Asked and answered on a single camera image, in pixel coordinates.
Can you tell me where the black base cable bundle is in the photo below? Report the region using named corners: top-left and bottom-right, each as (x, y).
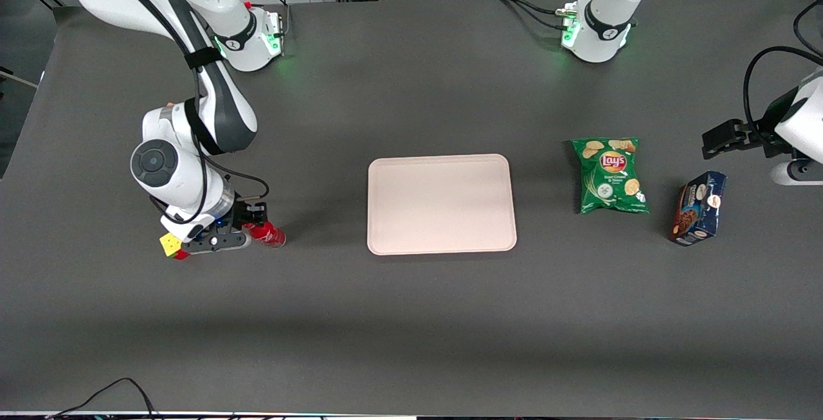
top-left (491, 0), bottom-right (570, 30)

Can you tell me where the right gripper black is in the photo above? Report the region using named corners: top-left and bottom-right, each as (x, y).
top-left (186, 196), bottom-right (269, 255)

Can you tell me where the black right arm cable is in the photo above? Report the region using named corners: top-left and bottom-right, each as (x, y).
top-left (89, 0), bottom-right (271, 225)

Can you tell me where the beige rectangular tray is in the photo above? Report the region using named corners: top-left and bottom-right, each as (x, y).
top-left (366, 154), bottom-right (518, 257)

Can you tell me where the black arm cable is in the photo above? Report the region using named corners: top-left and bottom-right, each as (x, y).
top-left (89, 0), bottom-right (271, 225)
top-left (743, 45), bottom-right (823, 145)

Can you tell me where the black looped cable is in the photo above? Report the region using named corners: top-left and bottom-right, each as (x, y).
top-left (792, 0), bottom-right (823, 58)

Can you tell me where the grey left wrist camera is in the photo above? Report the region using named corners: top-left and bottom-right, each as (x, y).
top-left (771, 159), bottom-right (823, 187)

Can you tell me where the red coke bottle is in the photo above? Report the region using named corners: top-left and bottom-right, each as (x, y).
top-left (247, 219), bottom-right (287, 250)

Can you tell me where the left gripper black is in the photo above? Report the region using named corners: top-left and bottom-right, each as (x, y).
top-left (701, 120), bottom-right (791, 161)

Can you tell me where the thin black cable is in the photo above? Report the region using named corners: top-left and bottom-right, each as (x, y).
top-left (45, 377), bottom-right (163, 420)

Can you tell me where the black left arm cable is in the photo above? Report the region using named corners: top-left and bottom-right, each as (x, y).
top-left (743, 45), bottom-right (823, 145)

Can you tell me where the dark blue cookie box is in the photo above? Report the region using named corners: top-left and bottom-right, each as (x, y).
top-left (668, 170), bottom-right (728, 247)

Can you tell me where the green Lay's chips bag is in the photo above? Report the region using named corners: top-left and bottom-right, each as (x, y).
top-left (572, 137), bottom-right (650, 215)

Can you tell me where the colourful rubik's cube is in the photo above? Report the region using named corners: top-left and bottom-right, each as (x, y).
top-left (159, 233), bottom-right (191, 261)

